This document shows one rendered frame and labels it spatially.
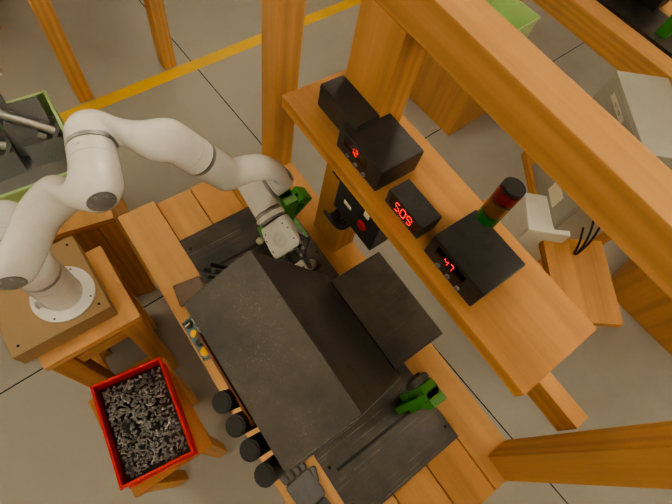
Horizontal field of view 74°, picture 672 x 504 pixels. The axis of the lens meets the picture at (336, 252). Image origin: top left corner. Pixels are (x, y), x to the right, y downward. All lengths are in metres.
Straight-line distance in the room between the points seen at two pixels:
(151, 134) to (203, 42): 2.78
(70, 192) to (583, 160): 0.93
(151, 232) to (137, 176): 1.30
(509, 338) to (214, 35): 3.26
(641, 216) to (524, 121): 0.23
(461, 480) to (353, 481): 0.36
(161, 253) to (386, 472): 1.05
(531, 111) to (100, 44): 3.36
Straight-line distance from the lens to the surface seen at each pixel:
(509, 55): 0.84
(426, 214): 1.01
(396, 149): 1.06
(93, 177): 1.02
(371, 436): 1.55
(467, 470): 1.66
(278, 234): 1.28
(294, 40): 1.46
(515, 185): 0.95
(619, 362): 3.22
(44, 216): 1.19
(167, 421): 1.57
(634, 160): 0.81
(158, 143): 1.02
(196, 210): 1.79
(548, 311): 1.10
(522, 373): 1.02
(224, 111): 3.28
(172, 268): 1.67
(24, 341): 1.69
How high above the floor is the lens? 2.40
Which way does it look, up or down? 63 degrees down
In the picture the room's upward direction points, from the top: 19 degrees clockwise
